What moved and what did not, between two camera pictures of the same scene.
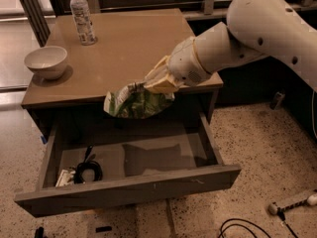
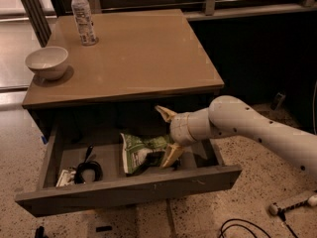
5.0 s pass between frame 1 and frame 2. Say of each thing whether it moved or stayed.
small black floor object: stayed
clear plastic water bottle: stayed
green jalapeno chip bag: moved
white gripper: moved
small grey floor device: stayed
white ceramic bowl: stayed
